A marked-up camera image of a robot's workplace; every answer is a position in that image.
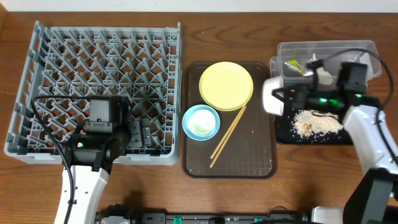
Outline yellow green wrapper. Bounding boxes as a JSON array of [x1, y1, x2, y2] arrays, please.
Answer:
[[284, 60, 306, 75]]

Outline rice food scraps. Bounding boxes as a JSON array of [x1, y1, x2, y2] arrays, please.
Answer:
[[292, 110, 343, 138]]

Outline black waste tray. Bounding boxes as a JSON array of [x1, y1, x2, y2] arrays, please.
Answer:
[[273, 93, 352, 145]]

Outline brown serving tray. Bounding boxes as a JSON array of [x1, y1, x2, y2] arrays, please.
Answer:
[[182, 62, 277, 179]]

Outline white cup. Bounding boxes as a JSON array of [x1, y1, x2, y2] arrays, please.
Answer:
[[188, 110, 216, 135]]

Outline yellow plate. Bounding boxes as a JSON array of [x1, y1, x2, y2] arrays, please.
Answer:
[[199, 62, 254, 111]]

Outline light blue bowl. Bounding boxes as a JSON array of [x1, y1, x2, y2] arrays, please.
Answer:
[[182, 105, 221, 141]]

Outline grey dishwasher rack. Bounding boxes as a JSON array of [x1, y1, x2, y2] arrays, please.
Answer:
[[4, 22, 183, 166]]

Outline crumpled white tissue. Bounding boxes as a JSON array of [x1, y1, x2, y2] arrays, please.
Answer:
[[317, 67, 333, 85]]

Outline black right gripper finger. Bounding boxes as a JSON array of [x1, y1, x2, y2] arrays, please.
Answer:
[[274, 99, 290, 110], [272, 87, 294, 95]]

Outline wooden chopstick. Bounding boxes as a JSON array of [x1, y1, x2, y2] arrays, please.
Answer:
[[210, 106, 246, 160], [209, 107, 247, 169]]

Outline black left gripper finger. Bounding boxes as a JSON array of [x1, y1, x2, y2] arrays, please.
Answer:
[[141, 118, 151, 146], [128, 121, 142, 148]]

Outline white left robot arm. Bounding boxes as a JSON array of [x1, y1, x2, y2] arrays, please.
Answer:
[[55, 96, 135, 223]]

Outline clear plastic bin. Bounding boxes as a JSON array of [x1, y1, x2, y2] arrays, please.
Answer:
[[270, 40, 382, 91]]

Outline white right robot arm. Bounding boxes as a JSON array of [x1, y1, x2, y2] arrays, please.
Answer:
[[271, 85, 397, 223]]

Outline white rice bowl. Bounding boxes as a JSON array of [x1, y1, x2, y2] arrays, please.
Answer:
[[262, 76, 284, 116]]

